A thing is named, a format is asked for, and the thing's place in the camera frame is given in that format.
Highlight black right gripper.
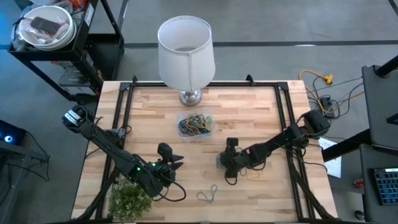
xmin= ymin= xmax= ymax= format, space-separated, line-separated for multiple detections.
xmin=216 ymin=137 xmax=250 ymax=180

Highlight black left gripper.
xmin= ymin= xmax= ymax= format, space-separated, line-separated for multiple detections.
xmin=148 ymin=142 xmax=185 ymax=188

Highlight clear plastic bin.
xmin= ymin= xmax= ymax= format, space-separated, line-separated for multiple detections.
xmin=174 ymin=106 xmax=216 ymax=142

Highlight green artificial potted plant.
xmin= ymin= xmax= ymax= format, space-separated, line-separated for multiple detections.
xmin=108 ymin=177 xmax=154 ymax=223

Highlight white shade silver table lamp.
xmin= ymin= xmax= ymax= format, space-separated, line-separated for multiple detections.
xmin=157 ymin=15 xmax=216 ymax=107

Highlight white paper sheet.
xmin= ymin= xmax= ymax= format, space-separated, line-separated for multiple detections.
xmin=318 ymin=138 xmax=343 ymax=179

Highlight black power adapter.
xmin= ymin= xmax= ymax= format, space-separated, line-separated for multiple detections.
xmin=320 ymin=96 xmax=334 ymax=118

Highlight black utility cart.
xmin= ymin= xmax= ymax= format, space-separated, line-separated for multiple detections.
xmin=7 ymin=0 xmax=125 ymax=105

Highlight dark grey side desk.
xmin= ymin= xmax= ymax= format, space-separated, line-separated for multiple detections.
xmin=361 ymin=64 xmax=398 ymax=150
xmin=359 ymin=142 xmax=398 ymax=224

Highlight black keyboard blue keys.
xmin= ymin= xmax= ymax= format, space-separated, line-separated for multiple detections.
xmin=369 ymin=167 xmax=398 ymax=207

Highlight black computer blue light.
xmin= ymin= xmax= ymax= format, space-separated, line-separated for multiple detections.
xmin=0 ymin=119 xmax=27 ymax=147

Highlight black pole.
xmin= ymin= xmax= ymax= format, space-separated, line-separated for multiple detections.
xmin=374 ymin=55 xmax=398 ymax=78

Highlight black smartphone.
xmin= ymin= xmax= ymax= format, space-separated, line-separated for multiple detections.
xmin=30 ymin=16 xmax=62 ymax=34

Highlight white bowl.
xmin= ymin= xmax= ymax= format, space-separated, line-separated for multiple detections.
xmin=17 ymin=5 xmax=76 ymax=51

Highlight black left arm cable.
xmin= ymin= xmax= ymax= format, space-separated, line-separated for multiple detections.
xmin=153 ymin=178 xmax=188 ymax=203

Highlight yellow extension cable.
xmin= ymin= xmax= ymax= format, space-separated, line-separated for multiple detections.
xmin=298 ymin=70 xmax=334 ymax=111

